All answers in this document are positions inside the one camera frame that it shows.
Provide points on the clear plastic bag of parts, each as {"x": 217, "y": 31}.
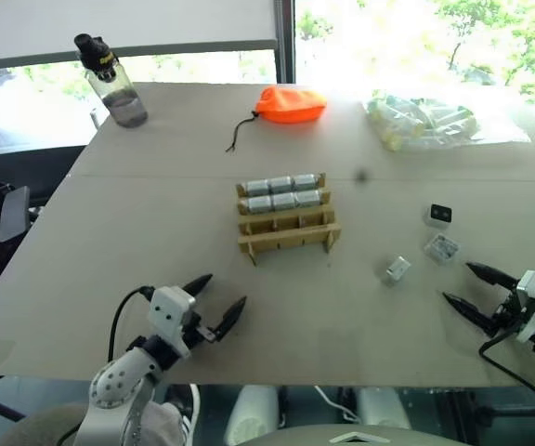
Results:
{"x": 421, "y": 123}

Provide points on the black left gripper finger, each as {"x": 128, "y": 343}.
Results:
{"x": 199, "y": 284}
{"x": 229, "y": 318}

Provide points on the small white black cube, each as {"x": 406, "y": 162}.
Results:
{"x": 439, "y": 214}

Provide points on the white cylinder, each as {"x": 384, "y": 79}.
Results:
{"x": 382, "y": 409}
{"x": 251, "y": 413}

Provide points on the dark window frame post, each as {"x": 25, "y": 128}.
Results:
{"x": 284, "y": 42}

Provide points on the white roller blind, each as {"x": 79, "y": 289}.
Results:
{"x": 109, "y": 21}

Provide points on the grey flat panel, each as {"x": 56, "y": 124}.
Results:
{"x": 14, "y": 213}

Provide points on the black white striped sneaker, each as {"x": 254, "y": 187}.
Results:
{"x": 188, "y": 413}

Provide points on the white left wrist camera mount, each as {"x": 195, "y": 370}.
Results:
{"x": 170, "y": 309}

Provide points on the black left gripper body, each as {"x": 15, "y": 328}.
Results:
{"x": 198, "y": 331}

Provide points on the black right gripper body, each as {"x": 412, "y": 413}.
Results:
{"x": 511, "y": 313}

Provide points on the wooden battery rack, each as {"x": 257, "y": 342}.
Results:
{"x": 290, "y": 234}

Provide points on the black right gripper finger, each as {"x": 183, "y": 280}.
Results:
{"x": 495, "y": 275}
{"x": 474, "y": 315}

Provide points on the small clear plastic box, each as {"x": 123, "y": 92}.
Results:
{"x": 442, "y": 247}

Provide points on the grey rounded shape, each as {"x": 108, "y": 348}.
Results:
{"x": 40, "y": 427}

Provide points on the clear water bottle black lid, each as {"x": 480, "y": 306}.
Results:
{"x": 119, "y": 88}

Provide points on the grey rounded robot chest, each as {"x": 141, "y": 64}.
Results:
{"x": 295, "y": 436}

